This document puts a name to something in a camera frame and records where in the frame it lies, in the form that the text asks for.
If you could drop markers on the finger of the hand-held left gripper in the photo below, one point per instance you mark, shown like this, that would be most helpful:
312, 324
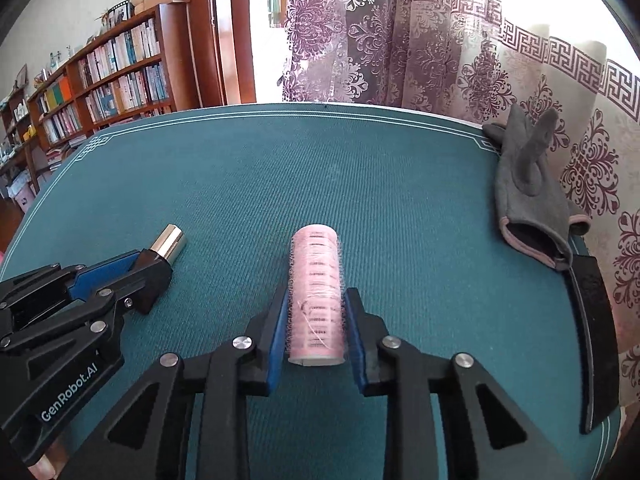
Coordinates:
147, 282
100, 272

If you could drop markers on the black tablet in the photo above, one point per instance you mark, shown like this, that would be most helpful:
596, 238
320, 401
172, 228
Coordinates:
597, 340

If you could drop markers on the silver black lipstick tube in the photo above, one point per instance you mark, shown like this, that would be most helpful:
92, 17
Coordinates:
170, 242

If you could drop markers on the sheer patterned curtain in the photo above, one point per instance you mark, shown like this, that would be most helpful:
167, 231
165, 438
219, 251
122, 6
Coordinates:
330, 35

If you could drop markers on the wooden door frame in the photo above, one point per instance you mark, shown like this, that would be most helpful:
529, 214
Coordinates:
200, 35

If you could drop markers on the pink hair roller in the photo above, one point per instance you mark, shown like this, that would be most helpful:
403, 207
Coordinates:
317, 290

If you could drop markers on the wooden bookshelf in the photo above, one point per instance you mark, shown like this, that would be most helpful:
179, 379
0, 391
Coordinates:
175, 50

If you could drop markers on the framed photo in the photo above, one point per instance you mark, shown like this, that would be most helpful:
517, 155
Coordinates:
120, 14

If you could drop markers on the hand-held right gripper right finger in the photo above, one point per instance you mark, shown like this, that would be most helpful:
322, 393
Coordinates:
356, 355

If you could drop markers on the person's left hand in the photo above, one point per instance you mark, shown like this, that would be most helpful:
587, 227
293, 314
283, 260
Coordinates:
42, 467

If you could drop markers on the rows of books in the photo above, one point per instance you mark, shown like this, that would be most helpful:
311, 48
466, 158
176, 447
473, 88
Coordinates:
120, 55

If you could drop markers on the patterned cream curtain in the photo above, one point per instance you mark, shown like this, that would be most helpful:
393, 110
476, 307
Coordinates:
550, 75

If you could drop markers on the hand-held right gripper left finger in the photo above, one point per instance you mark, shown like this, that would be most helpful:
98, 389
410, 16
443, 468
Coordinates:
277, 355

